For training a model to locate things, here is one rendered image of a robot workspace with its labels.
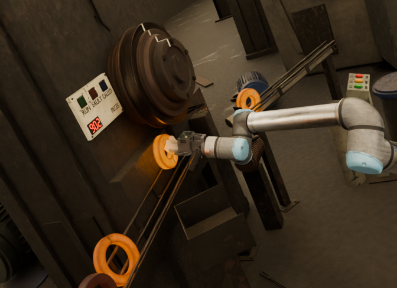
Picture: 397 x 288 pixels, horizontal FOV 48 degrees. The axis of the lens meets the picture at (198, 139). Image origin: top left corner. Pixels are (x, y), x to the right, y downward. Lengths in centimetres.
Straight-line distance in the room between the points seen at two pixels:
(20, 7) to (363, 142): 125
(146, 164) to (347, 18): 295
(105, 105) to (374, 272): 139
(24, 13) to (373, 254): 181
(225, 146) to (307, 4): 290
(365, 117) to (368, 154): 13
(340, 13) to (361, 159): 300
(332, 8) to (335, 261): 273
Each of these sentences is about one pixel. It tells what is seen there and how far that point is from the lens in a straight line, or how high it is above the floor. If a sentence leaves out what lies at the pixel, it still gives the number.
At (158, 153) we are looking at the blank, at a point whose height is 86.
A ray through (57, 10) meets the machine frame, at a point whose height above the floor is 153.
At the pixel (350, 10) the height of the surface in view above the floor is 57.
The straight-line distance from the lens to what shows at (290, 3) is 457.
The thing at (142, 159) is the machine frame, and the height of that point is 86.
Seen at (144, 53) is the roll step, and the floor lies 125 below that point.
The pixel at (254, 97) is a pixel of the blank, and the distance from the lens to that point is 249.
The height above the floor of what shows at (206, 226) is 60.
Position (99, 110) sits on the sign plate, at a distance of 180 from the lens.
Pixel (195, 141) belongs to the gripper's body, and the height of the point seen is 85.
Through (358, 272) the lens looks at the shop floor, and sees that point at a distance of 223.
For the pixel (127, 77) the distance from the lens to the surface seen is 184.
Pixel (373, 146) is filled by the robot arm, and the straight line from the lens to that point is 156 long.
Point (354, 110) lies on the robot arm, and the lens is 160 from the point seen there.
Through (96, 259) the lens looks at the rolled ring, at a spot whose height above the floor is 75.
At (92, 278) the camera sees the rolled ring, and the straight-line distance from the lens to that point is 150.
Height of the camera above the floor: 151
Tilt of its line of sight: 21 degrees down
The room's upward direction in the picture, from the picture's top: 24 degrees counter-clockwise
